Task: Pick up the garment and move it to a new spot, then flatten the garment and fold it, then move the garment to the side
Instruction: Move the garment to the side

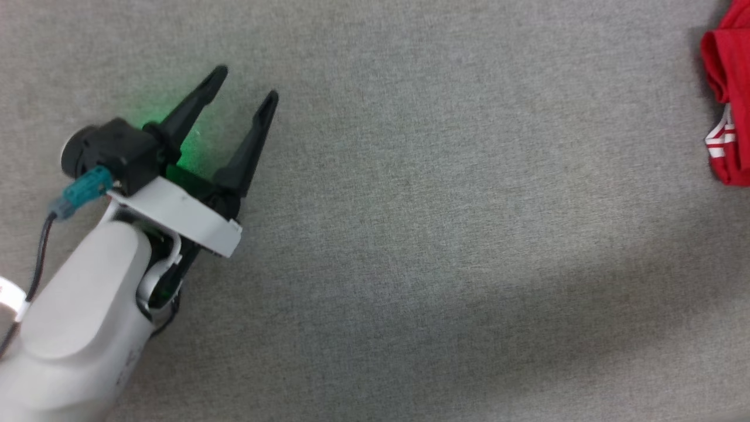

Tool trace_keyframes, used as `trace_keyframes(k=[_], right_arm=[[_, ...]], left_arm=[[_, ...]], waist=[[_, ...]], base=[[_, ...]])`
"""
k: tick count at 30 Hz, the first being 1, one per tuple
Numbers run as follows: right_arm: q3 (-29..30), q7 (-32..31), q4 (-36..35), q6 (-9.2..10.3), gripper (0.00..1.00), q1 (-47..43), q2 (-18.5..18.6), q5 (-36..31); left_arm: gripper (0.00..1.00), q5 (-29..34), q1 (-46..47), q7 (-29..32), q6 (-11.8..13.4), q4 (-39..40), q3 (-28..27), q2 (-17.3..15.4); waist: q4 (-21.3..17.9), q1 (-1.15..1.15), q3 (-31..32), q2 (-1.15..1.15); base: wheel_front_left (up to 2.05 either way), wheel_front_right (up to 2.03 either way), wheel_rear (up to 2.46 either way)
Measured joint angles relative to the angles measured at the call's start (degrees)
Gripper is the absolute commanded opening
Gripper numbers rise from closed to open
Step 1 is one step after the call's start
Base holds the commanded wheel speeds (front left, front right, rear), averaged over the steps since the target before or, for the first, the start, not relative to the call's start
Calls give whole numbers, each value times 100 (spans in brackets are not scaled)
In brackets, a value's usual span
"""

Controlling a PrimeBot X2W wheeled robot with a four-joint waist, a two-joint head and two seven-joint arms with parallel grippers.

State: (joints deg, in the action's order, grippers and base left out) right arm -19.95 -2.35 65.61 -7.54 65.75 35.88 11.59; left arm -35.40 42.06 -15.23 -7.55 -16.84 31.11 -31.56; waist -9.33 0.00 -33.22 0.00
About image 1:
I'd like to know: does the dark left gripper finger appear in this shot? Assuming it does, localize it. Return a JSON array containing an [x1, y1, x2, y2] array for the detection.
[[143, 64, 229, 164], [213, 90, 279, 198]]

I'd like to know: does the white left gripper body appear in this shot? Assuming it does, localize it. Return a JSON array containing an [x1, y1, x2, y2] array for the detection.
[[108, 165, 243, 259]]

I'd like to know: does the red and white jersey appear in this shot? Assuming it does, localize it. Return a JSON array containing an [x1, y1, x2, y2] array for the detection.
[[701, 0, 750, 188]]

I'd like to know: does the teal left cable connector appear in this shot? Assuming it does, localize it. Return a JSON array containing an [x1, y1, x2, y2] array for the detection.
[[49, 165, 113, 221]]

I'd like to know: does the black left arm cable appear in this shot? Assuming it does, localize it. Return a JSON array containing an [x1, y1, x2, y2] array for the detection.
[[0, 212, 58, 358]]

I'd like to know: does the white cable label tag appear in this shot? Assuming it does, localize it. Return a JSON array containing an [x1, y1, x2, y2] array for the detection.
[[0, 277, 28, 322]]

